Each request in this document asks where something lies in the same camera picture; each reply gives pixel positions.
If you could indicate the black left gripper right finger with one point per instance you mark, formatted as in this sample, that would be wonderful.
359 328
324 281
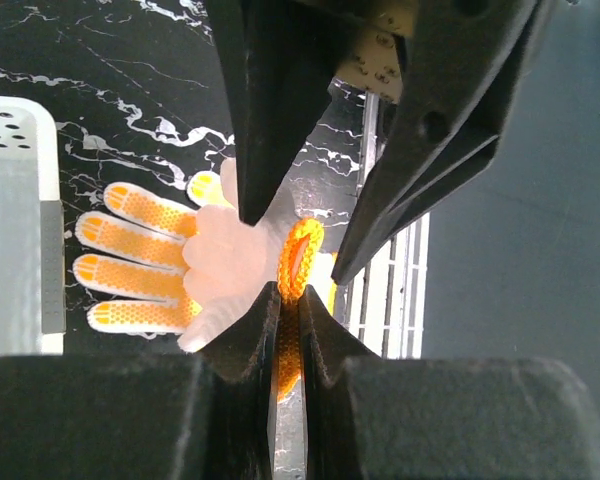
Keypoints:
367 417

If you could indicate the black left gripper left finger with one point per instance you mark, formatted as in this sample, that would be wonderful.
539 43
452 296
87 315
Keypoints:
208 415

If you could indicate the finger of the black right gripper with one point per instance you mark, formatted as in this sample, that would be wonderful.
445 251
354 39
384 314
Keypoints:
278 59
465 65

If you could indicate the yellow palm glove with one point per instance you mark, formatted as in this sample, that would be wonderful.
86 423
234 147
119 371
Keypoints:
193 270

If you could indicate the white perforated storage basket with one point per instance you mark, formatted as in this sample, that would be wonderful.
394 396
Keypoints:
32 266

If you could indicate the aluminium front rail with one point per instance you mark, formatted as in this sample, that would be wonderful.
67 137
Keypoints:
377 300

